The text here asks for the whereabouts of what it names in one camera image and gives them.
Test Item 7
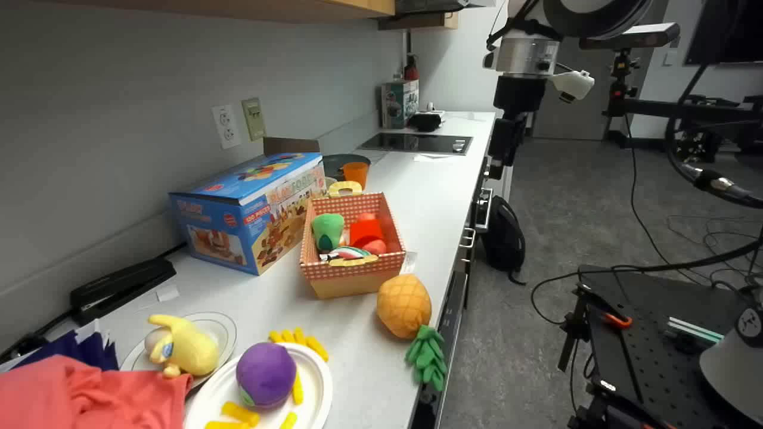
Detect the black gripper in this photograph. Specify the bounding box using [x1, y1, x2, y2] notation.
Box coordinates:
[489, 75, 547, 167]

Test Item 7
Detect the orange pineapple plush toy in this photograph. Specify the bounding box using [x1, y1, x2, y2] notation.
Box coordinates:
[375, 273, 451, 395]

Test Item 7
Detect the grey round robot base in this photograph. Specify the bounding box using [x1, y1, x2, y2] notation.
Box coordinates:
[695, 302, 763, 429]

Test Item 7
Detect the red plush toy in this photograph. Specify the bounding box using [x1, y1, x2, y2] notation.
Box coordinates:
[347, 213, 390, 256]

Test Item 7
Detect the multicolour toy piece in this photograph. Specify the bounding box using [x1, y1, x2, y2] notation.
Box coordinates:
[316, 245, 381, 270]

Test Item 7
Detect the green plush toy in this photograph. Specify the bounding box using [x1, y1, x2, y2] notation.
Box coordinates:
[310, 211, 347, 258]

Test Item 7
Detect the red checkered cardboard box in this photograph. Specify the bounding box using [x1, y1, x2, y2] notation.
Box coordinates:
[297, 192, 407, 302]

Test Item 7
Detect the blue toy packaging box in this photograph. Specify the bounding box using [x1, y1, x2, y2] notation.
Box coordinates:
[167, 151, 329, 280]

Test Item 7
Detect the purple plush ball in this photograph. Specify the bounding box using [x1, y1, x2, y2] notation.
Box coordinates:
[233, 342, 301, 412]

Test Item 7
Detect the yellow plush toy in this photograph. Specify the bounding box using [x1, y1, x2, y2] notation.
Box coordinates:
[143, 313, 224, 382]

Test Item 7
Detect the black pot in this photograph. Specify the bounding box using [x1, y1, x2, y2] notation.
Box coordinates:
[404, 109, 445, 134]

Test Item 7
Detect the black induction cooktop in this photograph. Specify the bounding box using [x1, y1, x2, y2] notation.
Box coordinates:
[356, 131, 474, 157]

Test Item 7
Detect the black backpack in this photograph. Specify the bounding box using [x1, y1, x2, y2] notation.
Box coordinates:
[482, 193, 528, 280]

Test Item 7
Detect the green printed carton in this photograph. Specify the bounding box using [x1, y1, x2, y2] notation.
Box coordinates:
[377, 78, 407, 131]

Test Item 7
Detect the black tripod stand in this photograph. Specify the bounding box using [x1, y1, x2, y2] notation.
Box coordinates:
[606, 46, 649, 147]

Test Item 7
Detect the orange cup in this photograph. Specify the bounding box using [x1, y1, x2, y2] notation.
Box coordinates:
[340, 159, 372, 192]

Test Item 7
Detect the grey flat light panel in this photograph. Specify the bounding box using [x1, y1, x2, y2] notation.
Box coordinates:
[576, 20, 682, 52]

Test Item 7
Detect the grey bowl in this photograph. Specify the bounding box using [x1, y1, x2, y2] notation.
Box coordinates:
[320, 152, 375, 183]

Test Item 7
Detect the black equipment desk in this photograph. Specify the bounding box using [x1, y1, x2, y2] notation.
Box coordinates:
[600, 90, 763, 157]

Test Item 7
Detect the black perforated table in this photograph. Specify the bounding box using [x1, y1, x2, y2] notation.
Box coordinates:
[575, 265, 753, 429]

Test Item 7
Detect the white paper plate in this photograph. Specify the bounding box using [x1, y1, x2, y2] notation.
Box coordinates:
[181, 342, 336, 429]

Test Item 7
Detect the white paper tag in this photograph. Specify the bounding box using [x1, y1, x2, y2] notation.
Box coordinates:
[152, 282, 181, 306]

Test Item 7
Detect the black stapler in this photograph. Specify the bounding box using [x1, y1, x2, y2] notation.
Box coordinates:
[66, 256, 178, 327]

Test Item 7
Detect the navy cloth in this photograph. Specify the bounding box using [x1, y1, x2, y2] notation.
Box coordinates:
[11, 327, 122, 375]

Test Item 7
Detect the red cloth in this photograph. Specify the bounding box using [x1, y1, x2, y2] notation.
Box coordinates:
[0, 354, 193, 429]

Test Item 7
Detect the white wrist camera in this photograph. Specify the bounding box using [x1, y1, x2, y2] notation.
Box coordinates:
[551, 66, 598, 106]

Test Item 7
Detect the orange handled clamp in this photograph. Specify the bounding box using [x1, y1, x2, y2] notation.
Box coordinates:
[575, 285, 636, 335]

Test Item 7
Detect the thick black cable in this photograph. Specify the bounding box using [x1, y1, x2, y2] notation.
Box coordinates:
[666, 66, 763, 213]

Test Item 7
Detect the green wall switch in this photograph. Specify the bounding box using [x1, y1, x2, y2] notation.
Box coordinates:
[241, 95, 267, 143]

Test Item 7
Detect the white wall outlet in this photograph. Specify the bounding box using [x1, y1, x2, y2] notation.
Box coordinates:
[210, 103, 243, 152]

